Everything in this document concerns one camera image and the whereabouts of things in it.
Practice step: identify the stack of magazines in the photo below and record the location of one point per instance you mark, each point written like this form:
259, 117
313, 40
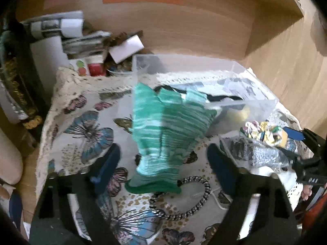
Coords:
79, 42

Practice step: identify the black bag with gold beads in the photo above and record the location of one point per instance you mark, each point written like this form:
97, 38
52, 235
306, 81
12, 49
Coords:
15, 86

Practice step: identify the clear plastic storage box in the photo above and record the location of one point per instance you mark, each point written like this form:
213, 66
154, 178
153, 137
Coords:
245, 102

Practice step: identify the white card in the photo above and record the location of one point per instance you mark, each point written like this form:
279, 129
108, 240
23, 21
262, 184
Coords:
126, 48

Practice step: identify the person's right hand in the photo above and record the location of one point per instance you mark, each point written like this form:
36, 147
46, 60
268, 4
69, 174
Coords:
306, 192

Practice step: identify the red small box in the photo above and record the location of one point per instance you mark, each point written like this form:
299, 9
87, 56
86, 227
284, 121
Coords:
96, 69

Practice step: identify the butterfly print cloth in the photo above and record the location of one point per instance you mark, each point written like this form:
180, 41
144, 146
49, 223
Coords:
84, 122

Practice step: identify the clear bag with dark cloth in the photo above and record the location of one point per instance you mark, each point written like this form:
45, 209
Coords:
258, 154

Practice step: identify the green striped knit glove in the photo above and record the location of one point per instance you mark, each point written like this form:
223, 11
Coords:
163, 132

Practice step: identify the yellow soft item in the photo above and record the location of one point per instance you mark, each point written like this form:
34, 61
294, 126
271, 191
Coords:
241, 113

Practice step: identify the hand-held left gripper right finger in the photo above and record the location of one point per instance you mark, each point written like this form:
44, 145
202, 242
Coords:
219, 162

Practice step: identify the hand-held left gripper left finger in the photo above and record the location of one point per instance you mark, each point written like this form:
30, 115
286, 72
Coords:
108, 162

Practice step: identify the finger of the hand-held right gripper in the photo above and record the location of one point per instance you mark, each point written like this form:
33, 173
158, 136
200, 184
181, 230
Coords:
293, 133
290, 153

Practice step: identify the colourful patterned scrunchie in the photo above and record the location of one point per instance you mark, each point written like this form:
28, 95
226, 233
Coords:
265, 132

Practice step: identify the black white braided hair band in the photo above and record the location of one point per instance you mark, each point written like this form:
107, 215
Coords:
201, 204

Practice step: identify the beige rounded cushion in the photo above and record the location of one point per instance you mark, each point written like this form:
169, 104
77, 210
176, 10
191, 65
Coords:
9, 158

